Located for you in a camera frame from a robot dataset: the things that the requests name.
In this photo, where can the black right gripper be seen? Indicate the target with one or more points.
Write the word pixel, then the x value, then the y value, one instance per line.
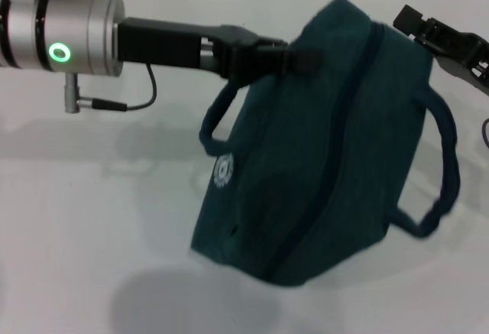
pixel 458 51

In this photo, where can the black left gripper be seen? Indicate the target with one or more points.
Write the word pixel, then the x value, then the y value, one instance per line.
pixel 183 47

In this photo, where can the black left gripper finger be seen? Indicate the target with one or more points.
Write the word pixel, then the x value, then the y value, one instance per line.
pixel 305 60

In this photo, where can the dark blue insulated lunch bag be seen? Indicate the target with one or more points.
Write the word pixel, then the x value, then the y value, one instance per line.
pixel 313 177

